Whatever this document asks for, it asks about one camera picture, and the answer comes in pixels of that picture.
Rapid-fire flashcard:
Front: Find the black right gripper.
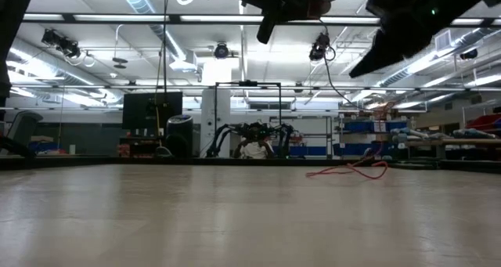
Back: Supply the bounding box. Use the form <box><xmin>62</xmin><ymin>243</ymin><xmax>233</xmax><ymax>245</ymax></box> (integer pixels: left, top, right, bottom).
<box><xmin>349</xmin><ymin>0</ymin><xmax>435</xmax><ymax>79</ymax></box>

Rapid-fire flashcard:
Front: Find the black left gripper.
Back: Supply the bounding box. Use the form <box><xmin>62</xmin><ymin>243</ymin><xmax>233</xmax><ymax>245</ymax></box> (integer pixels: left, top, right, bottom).
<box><xmin>256</xmin><ymin>0</ymin><xmax>315</xmax><ymax>45</ymax></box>

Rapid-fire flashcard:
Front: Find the thin red wire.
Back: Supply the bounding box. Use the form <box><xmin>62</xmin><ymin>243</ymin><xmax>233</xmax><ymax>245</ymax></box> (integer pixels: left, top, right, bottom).
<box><xmin>305</xmin><ymin>102</ymin><xmax>392</xmax><ymax>181</ymax></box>

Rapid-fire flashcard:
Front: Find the shelf with blue bins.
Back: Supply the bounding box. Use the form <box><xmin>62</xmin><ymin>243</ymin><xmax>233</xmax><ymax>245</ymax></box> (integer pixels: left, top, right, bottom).
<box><xmin>332</xmin><ymin>116</ymin><xmax>410</xmax><ymax>158</ymax></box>

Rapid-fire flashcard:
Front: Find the black background robot rig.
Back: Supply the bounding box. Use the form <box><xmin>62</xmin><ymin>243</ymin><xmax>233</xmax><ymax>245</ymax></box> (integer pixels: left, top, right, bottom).
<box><xmin>205</xmin><ymin>80</ymin><xmax>295</xmax><ymax>159</ymax></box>

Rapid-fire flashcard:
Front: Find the seated person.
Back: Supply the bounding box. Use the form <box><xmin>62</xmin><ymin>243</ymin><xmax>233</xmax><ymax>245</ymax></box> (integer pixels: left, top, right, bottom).
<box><xmin>233</xmin><ymin>135</ymin><xmax>276</xmax><ymax>160</ymax></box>

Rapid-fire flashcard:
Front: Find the red storage bin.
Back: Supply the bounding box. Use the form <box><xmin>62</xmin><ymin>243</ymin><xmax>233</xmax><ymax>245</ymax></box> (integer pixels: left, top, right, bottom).
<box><xmin>465</xmin><ymin>113</ymin><xmax>501</xmax><ymax>132</ymax></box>

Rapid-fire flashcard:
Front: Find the wooden workbench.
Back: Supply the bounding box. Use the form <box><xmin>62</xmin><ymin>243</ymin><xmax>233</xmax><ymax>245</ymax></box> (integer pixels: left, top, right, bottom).
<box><xmin>405</xmin><ymin>137</ymin><xmax>501</xmax><ymax>161</ymax></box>

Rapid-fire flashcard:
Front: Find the black monitor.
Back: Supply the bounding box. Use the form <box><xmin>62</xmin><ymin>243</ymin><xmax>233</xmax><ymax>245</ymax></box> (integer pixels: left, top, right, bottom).
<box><xmin>121</xmin><ymin>91</ymin><xmax>184</xmax><ymax>131</ymax></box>

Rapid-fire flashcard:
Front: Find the black equipment cart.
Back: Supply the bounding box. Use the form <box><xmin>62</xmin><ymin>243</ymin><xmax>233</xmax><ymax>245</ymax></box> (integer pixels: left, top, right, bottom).
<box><xmin>118</xmin><ymin>129</ymin><xmax>168</xmax><ymax>158</ymax></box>

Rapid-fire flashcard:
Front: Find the black ceiling camera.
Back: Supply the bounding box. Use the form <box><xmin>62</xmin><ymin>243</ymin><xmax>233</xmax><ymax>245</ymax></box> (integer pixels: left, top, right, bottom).
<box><xmin>308</xmin><ymin>31</ymin><xmax>337</xmax><ymax>63</ymax></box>
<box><xmin>458</xmin><ymin>48</ymin><xmax>479</xmax><ymax>61</ymax></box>
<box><xmin>213</xmin><ymin>42</ymin><xmax>231</xmax><ymax>60</ymax></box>
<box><xmin>41</xmin><ymin>27</ymin><xmax>82</xmax><ymax>60</ymax></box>

